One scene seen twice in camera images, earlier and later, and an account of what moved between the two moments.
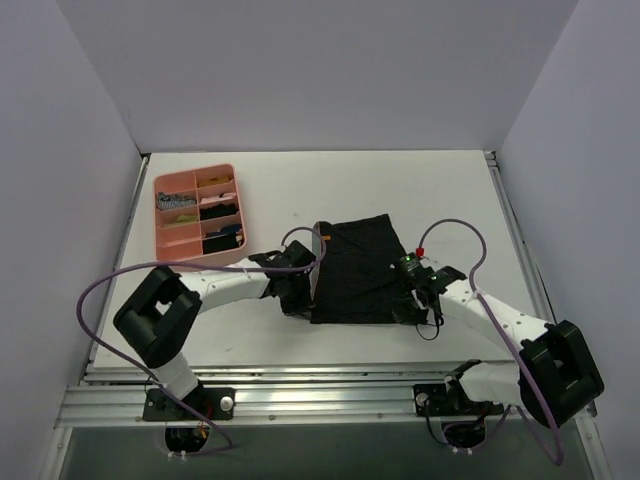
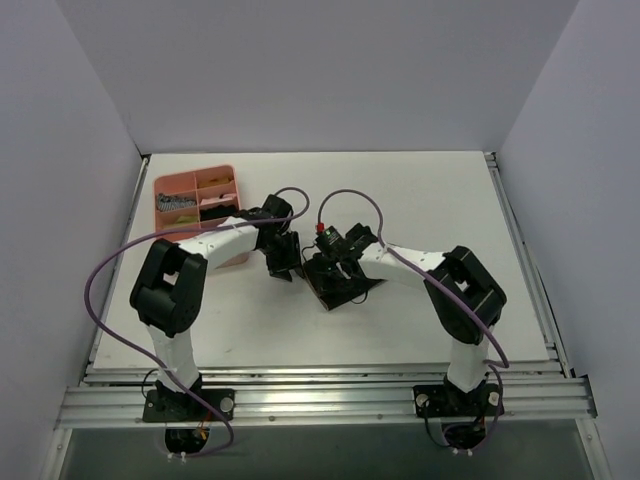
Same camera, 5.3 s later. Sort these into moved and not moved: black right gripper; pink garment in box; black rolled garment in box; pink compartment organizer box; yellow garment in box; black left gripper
Moved: black left gripper; black right gripper
Not moved: black rolled garment in box; yellow garment in box; pink garment in box; pink compartment organizer box
